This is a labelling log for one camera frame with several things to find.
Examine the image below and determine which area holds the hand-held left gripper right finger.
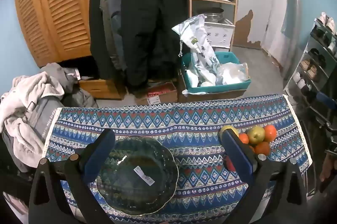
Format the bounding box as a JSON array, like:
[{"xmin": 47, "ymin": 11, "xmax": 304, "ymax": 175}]
[{"xmin": 221, "ymin": 128, "xmax": 308, "ymax": 224}]

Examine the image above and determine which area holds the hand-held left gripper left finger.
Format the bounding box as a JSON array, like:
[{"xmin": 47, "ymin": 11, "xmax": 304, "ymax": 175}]
[{"xmin": 28, "ymin": 128, "xmax": 116, "ymax": 224}]

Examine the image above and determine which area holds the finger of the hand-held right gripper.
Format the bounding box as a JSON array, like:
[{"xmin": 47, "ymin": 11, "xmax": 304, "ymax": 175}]
[
  {"xmin": 310, "ymin": 107, "xmax": 333, "ymax": 130},
  {"xmin": 316, "ymin": 92, "xmax": 337, "ymax": 111}
]

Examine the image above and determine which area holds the red apple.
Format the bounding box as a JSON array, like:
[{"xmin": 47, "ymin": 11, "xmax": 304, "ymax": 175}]
[{"xmin": 225, "ymin": 155, "xmax": 237, "ymax": 172}]

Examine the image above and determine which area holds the yellow apple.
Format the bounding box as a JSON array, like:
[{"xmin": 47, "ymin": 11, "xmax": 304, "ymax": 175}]
[{"xmin": 220, "ymin": 125, "xmax": 239, "ymax": 138}]

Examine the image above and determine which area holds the yellow-green apple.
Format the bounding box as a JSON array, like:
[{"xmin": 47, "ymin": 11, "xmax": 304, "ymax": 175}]
[{"xmin": 246, "ymin": 126, "xmax": 266, "ymax": 145}]

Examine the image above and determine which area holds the scalloped glass bowl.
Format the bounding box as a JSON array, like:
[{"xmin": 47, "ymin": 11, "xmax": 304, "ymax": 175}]
[{"xmin": 95, "ymin": 135, "xmax": 179, "ymax": 216}]

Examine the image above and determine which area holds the person's right hand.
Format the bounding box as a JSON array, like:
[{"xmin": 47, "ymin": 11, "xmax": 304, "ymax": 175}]
[{"xmin": 319, "ymin": 153, "xmax": 337, "ymax": 191}]

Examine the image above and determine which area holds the shoe rack with shoes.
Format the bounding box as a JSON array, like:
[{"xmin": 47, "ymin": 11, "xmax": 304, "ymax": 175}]
[{"xmin": 292, "ymin": 12, "xmax": 337, "ymax": 98}]

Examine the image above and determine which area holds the blue patterned tablecloth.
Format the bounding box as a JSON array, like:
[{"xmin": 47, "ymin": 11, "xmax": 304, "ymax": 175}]
[{"xmin": 42, "ymin": 93, "xmax": 312, "ymax": 216}]

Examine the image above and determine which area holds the wooden drawer unit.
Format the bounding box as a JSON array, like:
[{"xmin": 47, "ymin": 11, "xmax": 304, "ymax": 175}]
[{"xmin": 79, "ymin": 78, "xmax": 124, "ymax": 100}]

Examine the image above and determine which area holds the grey garment pile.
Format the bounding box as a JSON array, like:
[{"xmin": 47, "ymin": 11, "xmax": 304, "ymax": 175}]
[{"xmin": 24, "ymin": 63, "xmax": 98, "ymax": 151}]

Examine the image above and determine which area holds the teal plastic basket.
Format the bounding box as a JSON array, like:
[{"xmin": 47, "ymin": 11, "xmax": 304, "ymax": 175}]
[{"xmin": 181, "ymin": 51, "xmax": 252, "ymax": 94}]

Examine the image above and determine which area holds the clear plastic bag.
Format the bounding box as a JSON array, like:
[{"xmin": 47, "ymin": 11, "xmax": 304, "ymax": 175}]
[{"xmin": 216, "ymin": 63, "xmax": 250, "ymax": 85}]

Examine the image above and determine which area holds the small cardboard box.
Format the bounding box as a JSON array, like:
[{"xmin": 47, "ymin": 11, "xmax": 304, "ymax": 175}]
[{"xmin": 134, "ymin": 82, "xmax": 178, "ymax": 106}]

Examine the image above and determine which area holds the white fleece blanket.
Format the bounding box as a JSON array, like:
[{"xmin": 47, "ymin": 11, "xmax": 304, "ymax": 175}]
[{"xmin": 0, "ymin": 72, "xmax": 65, "ymax": 161}]

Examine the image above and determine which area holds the white printed rice bag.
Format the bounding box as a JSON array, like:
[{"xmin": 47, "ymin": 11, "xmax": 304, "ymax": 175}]
[{"xmin": 172, "ymin": 14, "xmax": 220, "ymax": 87}]

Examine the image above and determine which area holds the white storage crate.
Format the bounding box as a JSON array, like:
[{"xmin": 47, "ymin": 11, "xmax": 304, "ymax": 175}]
[{"xmin": 204, "ymin": 19, "xmax": 235, "ymax": 48}]

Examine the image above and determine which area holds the large steel pot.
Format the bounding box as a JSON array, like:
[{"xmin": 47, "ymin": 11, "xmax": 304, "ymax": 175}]
[{"xmin": 202, "ymin": 7, "xmax": 225, "ymax": 22}]

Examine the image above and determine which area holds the black hanging coat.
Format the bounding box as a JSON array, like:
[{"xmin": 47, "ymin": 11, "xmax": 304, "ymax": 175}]
[{"xmin": 89, "ymin": 0, "xmax": 189, "ymax": 93}]

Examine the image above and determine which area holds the wooden shelf rack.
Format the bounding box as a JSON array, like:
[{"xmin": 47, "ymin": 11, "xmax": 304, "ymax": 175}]
[{"xmin": 184, "ymin": 0, "xmax": 240, "ymax": 53}]

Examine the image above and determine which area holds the grey hanging jacket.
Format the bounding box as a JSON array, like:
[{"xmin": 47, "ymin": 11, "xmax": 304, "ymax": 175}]
[{"xmin": 99, "ymin": 0, "xmax": 127, "ymax": 72}]

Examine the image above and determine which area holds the wooden louvered wardrobe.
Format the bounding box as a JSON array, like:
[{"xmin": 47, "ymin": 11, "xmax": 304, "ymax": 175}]
[{"xmin": 13, "ymin": 0, "xmax": 106, "ymax": 67}]

